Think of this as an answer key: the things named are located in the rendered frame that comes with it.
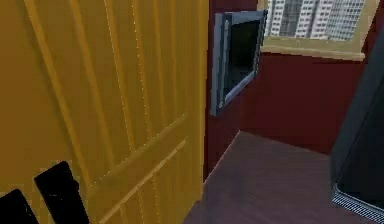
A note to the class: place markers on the yellow wooden room door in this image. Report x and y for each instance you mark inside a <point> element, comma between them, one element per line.
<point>106,100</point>

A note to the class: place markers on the yellow framed window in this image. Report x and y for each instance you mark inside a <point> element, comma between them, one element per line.
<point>316,23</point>

